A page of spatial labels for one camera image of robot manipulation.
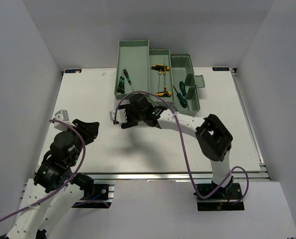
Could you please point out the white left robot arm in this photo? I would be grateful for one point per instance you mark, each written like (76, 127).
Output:
(56, 187)

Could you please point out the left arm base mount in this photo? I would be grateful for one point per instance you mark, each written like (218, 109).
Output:
(97, 193)

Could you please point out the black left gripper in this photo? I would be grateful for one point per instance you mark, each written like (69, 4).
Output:
(90, 130)

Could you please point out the green plastic toolbox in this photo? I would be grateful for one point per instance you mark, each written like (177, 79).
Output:
(137, 57)

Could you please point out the small green black precision screwdriver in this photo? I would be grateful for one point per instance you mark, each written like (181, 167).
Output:
(118, 87)

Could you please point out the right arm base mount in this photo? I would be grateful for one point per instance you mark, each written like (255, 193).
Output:
(222, 202)

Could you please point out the yellow black T-handle hex key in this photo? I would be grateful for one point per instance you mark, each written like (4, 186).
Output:
(165, 93)

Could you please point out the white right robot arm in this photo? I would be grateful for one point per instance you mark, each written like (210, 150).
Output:
(213, 137)

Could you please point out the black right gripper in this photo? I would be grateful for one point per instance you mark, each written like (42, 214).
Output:
(129, 124)

